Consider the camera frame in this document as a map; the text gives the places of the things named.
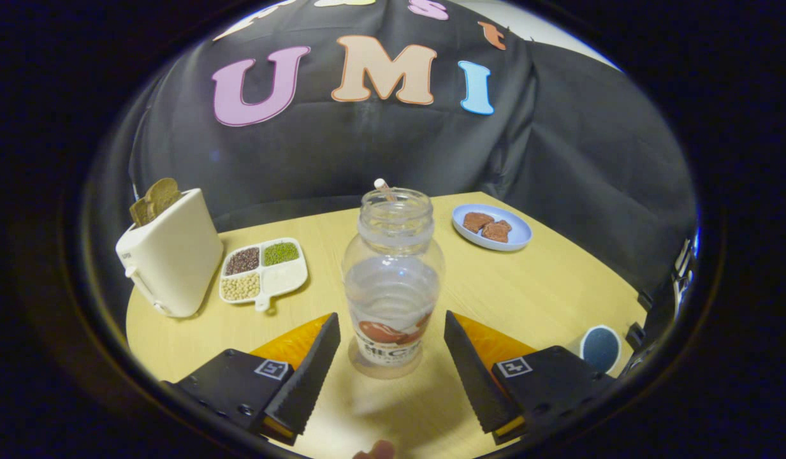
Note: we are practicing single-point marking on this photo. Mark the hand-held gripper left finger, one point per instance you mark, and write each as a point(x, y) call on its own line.
point(306, 376)

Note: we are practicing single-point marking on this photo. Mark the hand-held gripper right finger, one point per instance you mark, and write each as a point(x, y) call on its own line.
point(475, 376)

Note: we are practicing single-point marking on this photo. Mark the clear plastic juice bottle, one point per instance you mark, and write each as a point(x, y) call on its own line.
point(392, 280)

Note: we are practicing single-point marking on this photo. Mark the round blue coaster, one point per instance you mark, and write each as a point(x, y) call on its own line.
point(600, 348)

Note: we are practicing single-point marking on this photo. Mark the white divided dish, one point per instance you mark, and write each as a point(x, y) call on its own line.
point(284, 280)

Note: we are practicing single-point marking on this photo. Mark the white rice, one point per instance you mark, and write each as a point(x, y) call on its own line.
point(284, 278)

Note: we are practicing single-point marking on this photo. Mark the wooden table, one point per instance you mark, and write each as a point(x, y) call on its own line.
point(526, 287)

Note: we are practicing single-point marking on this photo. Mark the yellow soybeans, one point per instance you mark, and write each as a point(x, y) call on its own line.
point(240, 287)

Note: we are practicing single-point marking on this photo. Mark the green mung beans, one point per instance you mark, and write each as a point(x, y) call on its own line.
point(281, 253)

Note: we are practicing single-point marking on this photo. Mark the dark red beans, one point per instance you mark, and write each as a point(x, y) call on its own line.
point(242, 261)

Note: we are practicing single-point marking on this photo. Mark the light blue plate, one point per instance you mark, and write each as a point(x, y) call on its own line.
point(517, 236)

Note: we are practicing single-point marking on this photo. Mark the white toaster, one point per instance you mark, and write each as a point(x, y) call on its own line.
point(173, 261)

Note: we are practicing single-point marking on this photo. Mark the pink white straw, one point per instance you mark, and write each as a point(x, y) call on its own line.
point(382, 186)

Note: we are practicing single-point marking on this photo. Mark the brown toast slice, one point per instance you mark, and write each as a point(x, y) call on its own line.
point(163, 194)
point(139, 212)

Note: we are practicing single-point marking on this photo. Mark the black backdrop cloth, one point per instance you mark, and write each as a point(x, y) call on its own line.
point(367, 146)

